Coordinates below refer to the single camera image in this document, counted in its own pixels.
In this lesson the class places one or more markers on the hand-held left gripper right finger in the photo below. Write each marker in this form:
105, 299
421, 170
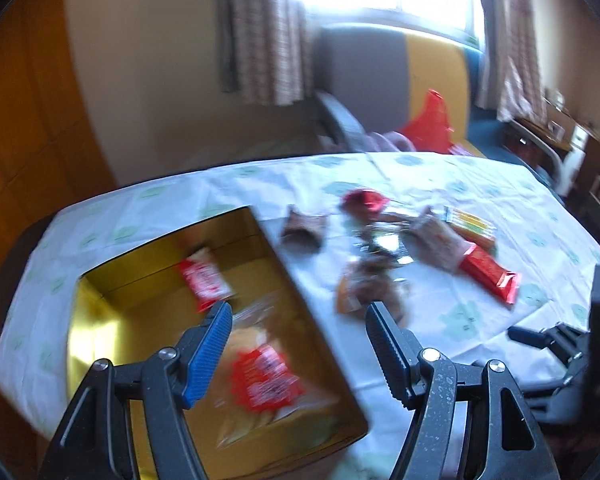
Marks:
387, 355

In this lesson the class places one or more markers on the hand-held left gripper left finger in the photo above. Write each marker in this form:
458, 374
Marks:
207, 360

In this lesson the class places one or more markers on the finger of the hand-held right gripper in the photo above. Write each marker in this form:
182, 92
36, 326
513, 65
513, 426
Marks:
540, 395
530, 336

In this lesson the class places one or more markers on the clear cracker packet red label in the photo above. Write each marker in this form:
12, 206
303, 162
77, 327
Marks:
262, 385

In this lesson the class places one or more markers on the clear packet of brown pastry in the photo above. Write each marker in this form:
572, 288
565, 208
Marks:
367, 287

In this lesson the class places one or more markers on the long bright red snack packet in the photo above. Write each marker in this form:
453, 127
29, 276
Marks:
490, 272

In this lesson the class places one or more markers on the small red snack packet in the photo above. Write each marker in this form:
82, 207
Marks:
202, 280

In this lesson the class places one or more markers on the gold box with maroon sides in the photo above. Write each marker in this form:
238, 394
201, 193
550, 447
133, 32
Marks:
130, 320

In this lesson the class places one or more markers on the silver foil snack packet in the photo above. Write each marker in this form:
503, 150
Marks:
382, 245

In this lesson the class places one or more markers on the large brown snack packet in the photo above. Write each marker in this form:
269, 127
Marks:
437, 242

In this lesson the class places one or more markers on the small brown snack packet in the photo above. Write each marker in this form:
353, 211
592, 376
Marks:
305, 232

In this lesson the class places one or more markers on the dark red foil snack packet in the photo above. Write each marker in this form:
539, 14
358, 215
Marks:
362, 202

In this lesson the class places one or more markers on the yellow green cracker packet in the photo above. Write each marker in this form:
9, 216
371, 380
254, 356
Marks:
472, 225

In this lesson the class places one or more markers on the dark wooden cabinet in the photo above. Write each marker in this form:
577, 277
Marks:
592, 160

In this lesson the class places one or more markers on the white container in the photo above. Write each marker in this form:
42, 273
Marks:
575, 157

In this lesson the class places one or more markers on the white printed tablecloth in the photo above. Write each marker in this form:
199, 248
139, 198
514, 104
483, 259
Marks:
155, 210

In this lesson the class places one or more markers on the red plastic bag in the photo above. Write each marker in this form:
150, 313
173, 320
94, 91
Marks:
430, 125

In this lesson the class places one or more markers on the checked beige curtain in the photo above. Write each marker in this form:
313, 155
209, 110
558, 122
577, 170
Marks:
270, 35
517, 40

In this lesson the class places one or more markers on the grey yellow blue sofa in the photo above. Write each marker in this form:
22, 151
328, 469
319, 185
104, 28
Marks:
370, 70

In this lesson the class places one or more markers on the wooden wardrobe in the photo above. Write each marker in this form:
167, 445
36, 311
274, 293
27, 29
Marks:
25, 135

